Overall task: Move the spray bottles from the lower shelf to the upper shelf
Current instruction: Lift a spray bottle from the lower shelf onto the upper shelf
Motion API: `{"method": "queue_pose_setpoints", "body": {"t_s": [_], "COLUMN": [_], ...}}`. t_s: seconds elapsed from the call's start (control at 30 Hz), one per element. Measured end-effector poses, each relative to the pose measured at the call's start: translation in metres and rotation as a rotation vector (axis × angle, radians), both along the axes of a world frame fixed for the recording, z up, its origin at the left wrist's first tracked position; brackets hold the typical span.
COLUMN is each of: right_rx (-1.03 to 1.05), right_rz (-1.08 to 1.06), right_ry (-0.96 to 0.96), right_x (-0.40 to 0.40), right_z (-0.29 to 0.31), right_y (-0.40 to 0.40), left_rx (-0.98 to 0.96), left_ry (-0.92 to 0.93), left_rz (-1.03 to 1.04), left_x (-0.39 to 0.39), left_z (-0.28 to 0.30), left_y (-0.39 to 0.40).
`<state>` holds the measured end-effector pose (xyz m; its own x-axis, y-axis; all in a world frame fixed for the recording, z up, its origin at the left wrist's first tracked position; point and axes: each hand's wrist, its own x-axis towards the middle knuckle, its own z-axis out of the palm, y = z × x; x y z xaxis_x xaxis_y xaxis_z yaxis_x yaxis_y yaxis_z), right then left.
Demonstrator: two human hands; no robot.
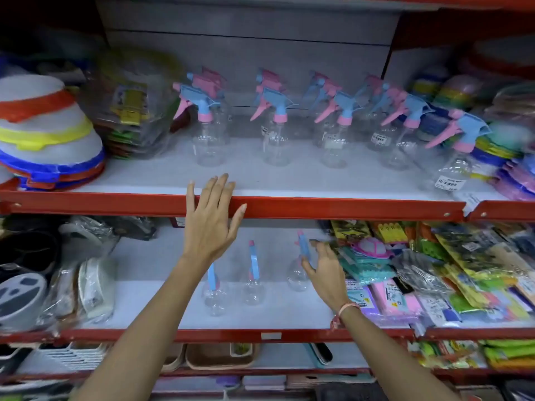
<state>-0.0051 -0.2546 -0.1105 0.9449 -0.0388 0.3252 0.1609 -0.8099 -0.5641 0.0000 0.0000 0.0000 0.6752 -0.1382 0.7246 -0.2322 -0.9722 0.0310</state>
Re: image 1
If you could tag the person's left hand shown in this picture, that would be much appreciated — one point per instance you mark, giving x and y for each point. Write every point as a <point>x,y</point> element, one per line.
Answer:
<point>209,229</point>

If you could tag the person's right hand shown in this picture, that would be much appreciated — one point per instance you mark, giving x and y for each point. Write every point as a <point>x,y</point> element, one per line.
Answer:
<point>330,279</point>

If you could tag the person's left little finger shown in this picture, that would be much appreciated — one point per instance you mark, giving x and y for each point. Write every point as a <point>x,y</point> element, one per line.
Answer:
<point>191,198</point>

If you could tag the person's right thumb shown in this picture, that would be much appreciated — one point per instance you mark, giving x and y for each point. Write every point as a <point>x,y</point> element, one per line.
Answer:
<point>309,273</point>

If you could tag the person's left middle finger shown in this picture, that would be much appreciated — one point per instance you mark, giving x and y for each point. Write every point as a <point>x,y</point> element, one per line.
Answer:
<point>220,190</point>

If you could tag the person's left thumb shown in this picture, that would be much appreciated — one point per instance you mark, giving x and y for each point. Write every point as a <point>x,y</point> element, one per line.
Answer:
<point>238,219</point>

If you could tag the person's left forearm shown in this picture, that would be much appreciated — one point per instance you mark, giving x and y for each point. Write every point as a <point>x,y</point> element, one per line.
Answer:
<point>146,329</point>

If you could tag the person's right forearm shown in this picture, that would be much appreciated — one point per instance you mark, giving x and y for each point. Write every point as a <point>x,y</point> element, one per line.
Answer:
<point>388,359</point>

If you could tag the clear spray bottle blue trigger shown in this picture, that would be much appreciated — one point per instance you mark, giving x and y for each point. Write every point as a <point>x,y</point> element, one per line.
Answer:
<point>215,298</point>
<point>253,292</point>
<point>296,279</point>

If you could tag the red metal shelving rack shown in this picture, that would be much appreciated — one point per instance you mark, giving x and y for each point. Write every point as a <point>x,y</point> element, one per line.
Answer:
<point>125,204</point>

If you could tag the white shelf price label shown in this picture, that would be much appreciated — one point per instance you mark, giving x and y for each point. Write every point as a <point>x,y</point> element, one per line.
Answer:
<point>271,336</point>

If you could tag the black brush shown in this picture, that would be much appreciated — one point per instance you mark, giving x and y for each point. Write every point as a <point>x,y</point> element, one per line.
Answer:
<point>322,354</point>

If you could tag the row of pink-blue spray bottles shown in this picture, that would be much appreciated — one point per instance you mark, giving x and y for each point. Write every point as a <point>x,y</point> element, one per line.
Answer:
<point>202,104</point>

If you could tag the clear bag of coloured packs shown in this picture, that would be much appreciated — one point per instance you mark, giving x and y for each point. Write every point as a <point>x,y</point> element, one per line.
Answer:
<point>133,104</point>

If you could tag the beige plastic tray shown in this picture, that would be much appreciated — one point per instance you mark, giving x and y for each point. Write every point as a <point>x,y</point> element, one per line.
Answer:
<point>219,357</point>

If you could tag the wrapped white plastic dish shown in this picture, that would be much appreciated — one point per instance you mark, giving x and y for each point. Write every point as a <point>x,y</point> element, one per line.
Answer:
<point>97,288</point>

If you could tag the pile of colourful toy packets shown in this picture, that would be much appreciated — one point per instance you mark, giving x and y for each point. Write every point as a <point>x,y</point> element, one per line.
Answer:
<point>443,271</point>

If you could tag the stack of white coloured-rim containers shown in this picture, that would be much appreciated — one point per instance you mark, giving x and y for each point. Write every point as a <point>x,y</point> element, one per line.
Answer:
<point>46,141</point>

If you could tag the black plastic container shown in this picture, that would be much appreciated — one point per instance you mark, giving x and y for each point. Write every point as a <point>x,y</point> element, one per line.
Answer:
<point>27,246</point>

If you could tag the white plastic basket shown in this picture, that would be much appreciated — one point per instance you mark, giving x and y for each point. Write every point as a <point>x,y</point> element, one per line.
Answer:
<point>73,354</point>

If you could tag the white panda-face box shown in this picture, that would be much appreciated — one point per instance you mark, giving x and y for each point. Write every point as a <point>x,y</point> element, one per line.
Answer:
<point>21,298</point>

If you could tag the pile of green packets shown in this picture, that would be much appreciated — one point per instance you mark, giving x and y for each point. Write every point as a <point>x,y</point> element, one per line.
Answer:
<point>493,354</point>

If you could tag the stack of purple plastic lids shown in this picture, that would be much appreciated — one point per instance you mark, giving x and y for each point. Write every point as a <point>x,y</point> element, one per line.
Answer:
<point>516,179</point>

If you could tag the stack of pastel plastic bowls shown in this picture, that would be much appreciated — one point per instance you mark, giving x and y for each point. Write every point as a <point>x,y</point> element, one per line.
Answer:
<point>451,95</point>

